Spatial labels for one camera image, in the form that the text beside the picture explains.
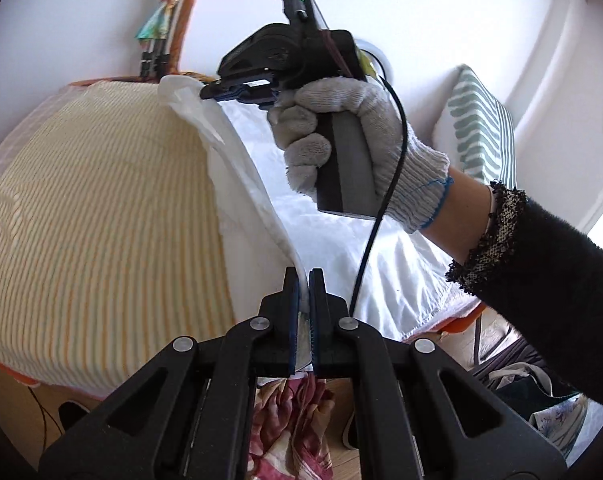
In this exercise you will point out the tripod stand with colourful cloth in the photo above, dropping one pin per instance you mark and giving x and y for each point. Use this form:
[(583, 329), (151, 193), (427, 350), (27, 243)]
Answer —
[(155, 38)]

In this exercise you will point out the green white striped pillow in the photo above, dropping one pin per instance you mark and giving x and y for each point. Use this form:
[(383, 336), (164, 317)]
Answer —
[(475, 130)]

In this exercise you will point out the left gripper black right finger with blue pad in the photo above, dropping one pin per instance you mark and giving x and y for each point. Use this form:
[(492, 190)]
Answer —
[(419, 414)]

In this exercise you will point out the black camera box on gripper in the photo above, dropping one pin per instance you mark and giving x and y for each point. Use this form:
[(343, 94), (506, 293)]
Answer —
[(304, 13)]

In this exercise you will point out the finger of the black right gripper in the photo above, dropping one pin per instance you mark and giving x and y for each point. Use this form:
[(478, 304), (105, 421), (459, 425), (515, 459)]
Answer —
[(261, 92)]

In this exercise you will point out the white shirt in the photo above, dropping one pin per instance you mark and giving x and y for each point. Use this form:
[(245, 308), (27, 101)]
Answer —
[(398, 279)]

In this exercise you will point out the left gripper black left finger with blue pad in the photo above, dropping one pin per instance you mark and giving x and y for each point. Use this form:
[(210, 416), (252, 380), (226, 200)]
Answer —
[(187, 413)]

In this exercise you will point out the black sleeved forearm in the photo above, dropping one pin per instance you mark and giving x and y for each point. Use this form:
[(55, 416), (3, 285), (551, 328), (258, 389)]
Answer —
[(538, 272)]

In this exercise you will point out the yellow striped bed cover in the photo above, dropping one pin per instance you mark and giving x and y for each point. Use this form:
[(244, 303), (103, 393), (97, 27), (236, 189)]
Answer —
[(110, 245)]

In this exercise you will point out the white ring light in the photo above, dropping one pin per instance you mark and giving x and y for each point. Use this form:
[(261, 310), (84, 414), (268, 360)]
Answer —
[(376, 58)]

